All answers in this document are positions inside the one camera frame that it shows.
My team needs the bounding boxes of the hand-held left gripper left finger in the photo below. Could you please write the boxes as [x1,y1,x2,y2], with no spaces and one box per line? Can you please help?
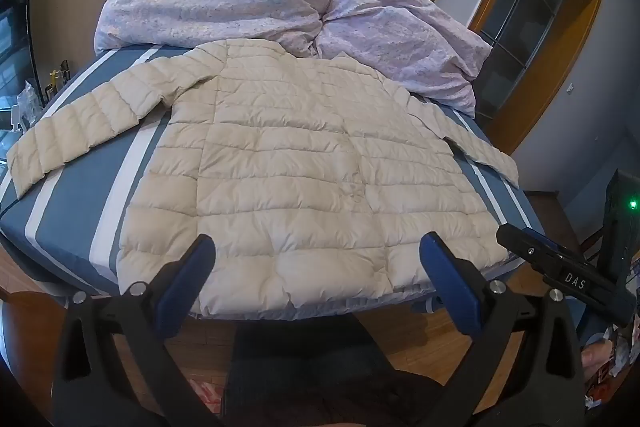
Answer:
[51,234,222,427]

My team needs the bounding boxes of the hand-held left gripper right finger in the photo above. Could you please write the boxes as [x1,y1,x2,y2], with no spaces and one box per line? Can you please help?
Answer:
[419,232,587,427]

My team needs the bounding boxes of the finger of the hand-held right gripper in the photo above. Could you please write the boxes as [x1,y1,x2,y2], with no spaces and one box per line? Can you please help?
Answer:
[496,222,634,324]

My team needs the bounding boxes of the cream quilted puffer jacket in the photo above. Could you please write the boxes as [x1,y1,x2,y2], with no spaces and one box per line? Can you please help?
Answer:
[7,39,521,319]

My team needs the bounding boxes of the colourful clutter pile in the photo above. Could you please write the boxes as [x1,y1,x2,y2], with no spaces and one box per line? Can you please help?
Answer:
[582,302,640,413]

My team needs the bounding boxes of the blue white striped bed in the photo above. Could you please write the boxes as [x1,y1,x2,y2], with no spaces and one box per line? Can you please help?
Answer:
[0,43,543,323]

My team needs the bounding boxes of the person's dark pants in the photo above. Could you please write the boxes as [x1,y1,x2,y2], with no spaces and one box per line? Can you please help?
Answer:
[222,319,453,427]

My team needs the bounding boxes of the clutter on window sill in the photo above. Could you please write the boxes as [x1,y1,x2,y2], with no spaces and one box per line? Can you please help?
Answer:
[9,57,72,132]

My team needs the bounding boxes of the wooden framed glass door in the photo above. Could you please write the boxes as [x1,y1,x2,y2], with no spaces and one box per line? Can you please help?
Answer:
[470,0,607,154]

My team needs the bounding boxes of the dark framed window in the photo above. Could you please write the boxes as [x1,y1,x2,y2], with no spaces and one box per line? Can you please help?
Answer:
[0,0,40,128]

